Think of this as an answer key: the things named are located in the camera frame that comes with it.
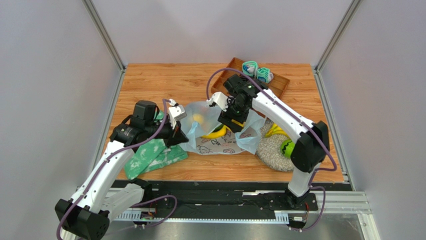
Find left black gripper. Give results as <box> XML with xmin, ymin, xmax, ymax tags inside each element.
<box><xmin>144</xmin><ymin>117</ymin><xmax>189</xmax><ymax>149</ymax></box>

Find single yellow fake banana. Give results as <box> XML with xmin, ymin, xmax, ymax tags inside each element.
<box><xmin>201</xmin><ymin>125</ymin><xmax>231</xmax><ymax>139</ymax></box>

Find yellow fake lemon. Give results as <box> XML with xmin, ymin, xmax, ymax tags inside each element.
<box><xmin>192</xmin><ymin>113</ymin><xmax>205</xmax><ymax>125</ymax></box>

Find translucent printed plastic bag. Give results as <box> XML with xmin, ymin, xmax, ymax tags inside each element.
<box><xmin>179</xmin><ymin>101</ymin><xmax>265</xmax><ymax>155</ymax></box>

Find yellow fake banana bunch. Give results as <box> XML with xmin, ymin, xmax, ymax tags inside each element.
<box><xmin>264</xmin><ymin>123</ymin><xmax>290</xmax><ymax>139</ymax></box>

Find green fake watermelon ball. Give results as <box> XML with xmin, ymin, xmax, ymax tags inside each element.
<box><xmin>280</xmin><ymin>139</ymin><xmax>295</xmax><ymax>159</ymax></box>

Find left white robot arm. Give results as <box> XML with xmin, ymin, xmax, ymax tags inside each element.
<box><xmin>55</xmin><ymin>99</ymin><xmax>189</xmax><ymax>240</ymax></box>

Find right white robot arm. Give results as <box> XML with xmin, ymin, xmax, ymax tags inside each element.
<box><xmin>207</xmin><ymin>74</ymin><xmax>330</xmax><ymax>208</ymax></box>

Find green white folded cloth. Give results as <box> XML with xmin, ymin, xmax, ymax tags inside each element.
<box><xmin>124</xmin><ymin>109</ymin><xmax>189</xmax><ymax>181</ymax></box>

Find speckled round plate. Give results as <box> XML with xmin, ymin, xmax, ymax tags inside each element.
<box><xmin>255</xmin><ymin>119</ymin><xmax>294</xmax><ymax>172</ymax></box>

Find teal white rolled sock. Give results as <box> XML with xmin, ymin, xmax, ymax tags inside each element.
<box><xmin>255</xmin><ymin>67</ymin><xmax>274</xmax><ymax>84</ymax></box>
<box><xmin>241</xmin><ymin>60</ymin><xmax>259</xmax><ymax>77</ymax></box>

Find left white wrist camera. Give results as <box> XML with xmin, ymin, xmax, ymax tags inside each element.
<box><xmin>168</xmin><ymin>103</ymin><xmax>187</xmax><ymax>129</ymax></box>

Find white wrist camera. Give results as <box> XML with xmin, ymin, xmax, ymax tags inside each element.
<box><xmin>206</xmin><ymin>91</ymin><xmax>229</xmax><ymax>112</ymax></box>
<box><xmin>168</xmin><ymin>103</ymin><xmax>187</xmax><ymax>129</ymax></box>

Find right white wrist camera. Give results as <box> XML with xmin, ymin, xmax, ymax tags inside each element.
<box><xmin>206</xmin><ymin>91</ymin><xmax>229</xmax><ymax>112</ymax></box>

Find aluminium frame rail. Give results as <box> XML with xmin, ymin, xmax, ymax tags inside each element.
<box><xmin>59</xmin><ymin>186</ymin><xmax>380</xmax><ymax>240</ymax></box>

